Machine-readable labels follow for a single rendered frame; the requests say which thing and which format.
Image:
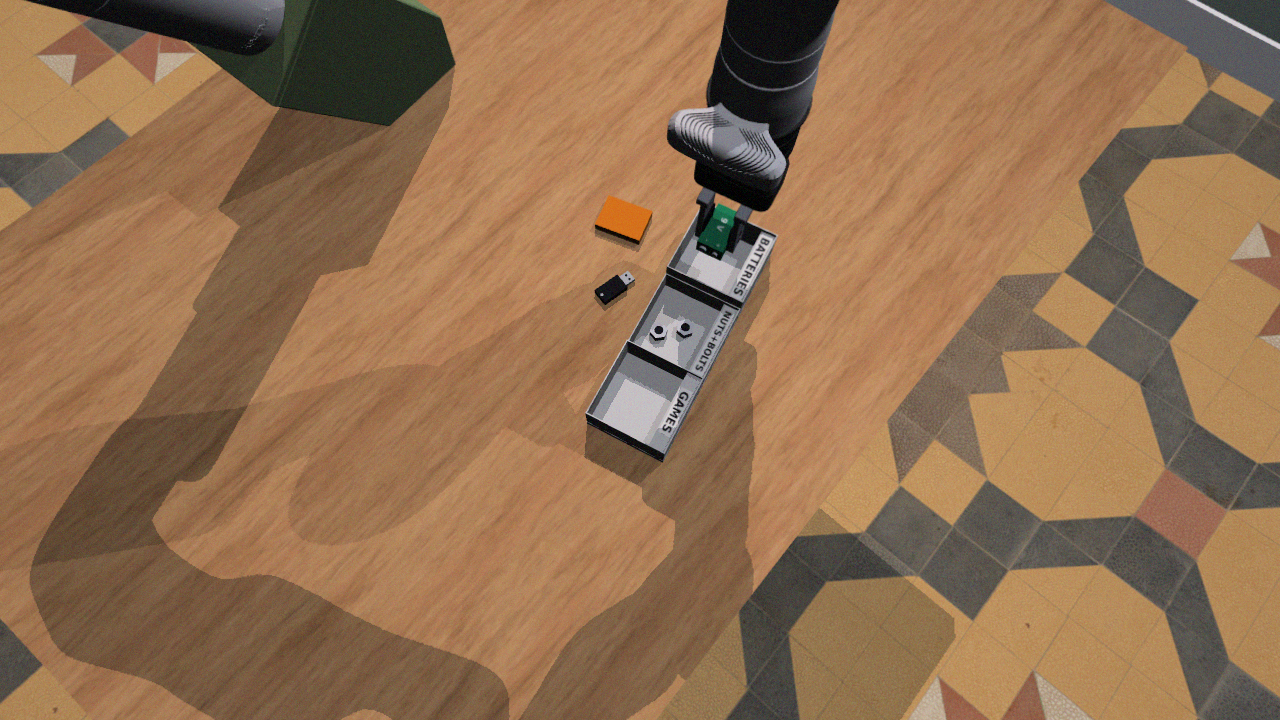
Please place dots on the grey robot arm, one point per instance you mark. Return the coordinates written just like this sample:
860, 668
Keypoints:
770, 44

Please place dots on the orange flat rectangular block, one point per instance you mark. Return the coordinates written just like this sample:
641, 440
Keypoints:
623, 219

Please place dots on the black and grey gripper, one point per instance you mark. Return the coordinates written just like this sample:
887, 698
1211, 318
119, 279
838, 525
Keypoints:
730, 142

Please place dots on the green nine-volt battery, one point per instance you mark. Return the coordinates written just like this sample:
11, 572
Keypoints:
713, 240

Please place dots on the black usb stick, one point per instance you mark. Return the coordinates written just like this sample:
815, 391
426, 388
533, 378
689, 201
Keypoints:
614, 287

